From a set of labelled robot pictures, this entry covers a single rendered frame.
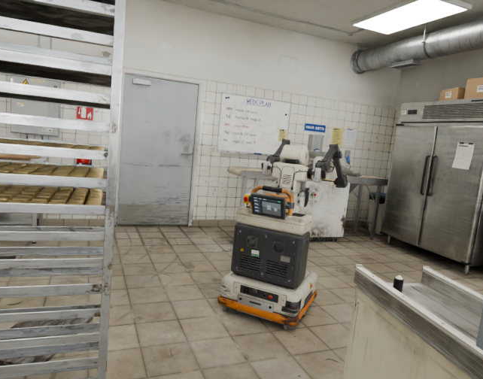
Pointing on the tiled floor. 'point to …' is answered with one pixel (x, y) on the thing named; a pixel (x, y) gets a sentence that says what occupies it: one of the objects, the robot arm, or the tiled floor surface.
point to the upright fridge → (443, 180)
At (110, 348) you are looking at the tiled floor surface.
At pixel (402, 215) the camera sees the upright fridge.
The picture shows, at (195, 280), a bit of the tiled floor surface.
